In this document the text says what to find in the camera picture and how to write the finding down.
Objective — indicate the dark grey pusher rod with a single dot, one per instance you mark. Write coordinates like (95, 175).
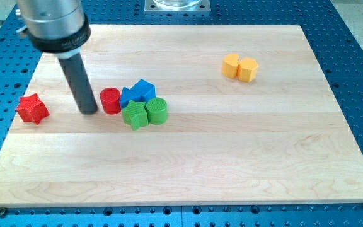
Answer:
(78, 81)

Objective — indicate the red cylinder block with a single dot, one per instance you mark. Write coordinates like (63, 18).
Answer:
(110, 100)

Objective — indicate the blue cube block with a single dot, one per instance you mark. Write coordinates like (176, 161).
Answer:
(145, 90)

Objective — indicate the red star block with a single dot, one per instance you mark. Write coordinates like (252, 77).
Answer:
(32, 109)

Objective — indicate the green star block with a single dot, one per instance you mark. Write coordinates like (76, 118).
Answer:
(135, 115)

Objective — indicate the green cylinder block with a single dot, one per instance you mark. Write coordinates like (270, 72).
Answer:
(157, 111)

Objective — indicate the light wooden board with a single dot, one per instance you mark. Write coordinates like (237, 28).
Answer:
(279, 139)

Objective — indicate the yellow heart block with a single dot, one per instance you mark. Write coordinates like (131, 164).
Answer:
(230, 65)

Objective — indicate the yellow hexagon block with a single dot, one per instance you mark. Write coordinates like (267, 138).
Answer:
(247, 69)

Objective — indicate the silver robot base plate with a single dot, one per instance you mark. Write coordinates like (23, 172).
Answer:
(176, 7)

